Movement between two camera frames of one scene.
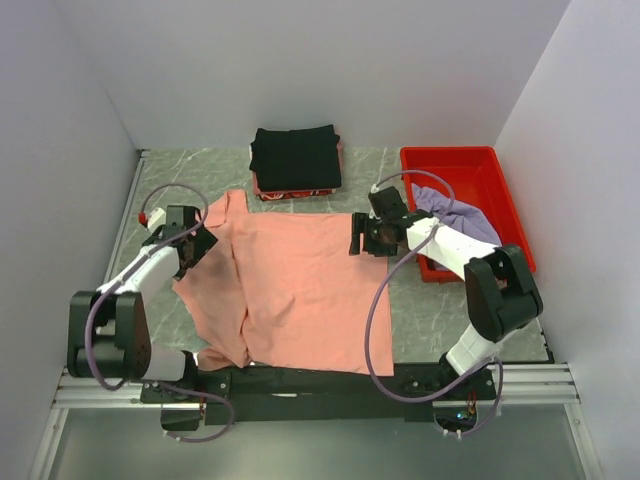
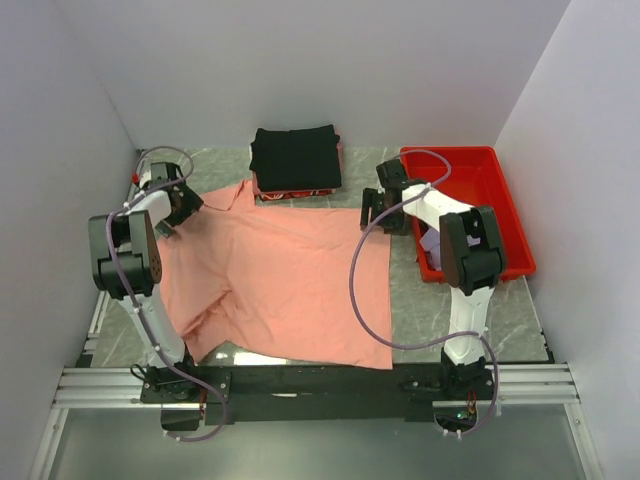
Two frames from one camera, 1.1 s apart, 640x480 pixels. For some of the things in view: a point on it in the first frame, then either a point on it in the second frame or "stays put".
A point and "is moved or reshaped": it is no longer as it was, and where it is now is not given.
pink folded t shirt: (339, 147) stays put
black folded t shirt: (305, 158) stays put
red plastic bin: (476, 176) stays put
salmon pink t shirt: (282, 291) is moved or reshaped
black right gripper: (367, 235) → (376, 208)
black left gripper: (201, 242) → (185, 204)
